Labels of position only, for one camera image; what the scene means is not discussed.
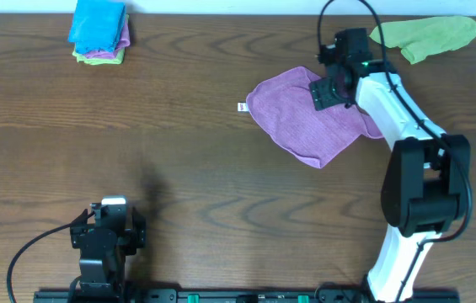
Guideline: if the green microfiber cloth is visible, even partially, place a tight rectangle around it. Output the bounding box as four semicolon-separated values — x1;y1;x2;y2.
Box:
369;16;476;64

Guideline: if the folded purple cloth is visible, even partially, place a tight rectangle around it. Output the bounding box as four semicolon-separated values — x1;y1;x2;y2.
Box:
83;15;131;59

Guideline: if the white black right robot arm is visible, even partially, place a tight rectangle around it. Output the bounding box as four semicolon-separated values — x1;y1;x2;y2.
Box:
309;60;473;302

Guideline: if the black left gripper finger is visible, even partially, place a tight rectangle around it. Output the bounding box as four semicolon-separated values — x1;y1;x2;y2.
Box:
131;207;147;255
69;209;94;236

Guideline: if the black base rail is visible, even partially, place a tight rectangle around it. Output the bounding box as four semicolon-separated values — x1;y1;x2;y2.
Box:
33;288;461;303

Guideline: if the purple microfiber cloth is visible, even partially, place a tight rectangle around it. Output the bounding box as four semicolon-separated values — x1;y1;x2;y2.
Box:
245;66;382;168

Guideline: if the folded green cloth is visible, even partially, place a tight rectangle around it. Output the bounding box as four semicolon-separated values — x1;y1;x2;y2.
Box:
72;48;126;66

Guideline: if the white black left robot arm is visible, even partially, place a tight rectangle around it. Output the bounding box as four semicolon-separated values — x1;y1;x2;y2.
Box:
67;197;146;302

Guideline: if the folded blue cloth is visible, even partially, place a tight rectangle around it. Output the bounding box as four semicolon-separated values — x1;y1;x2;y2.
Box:
68;0;126;54

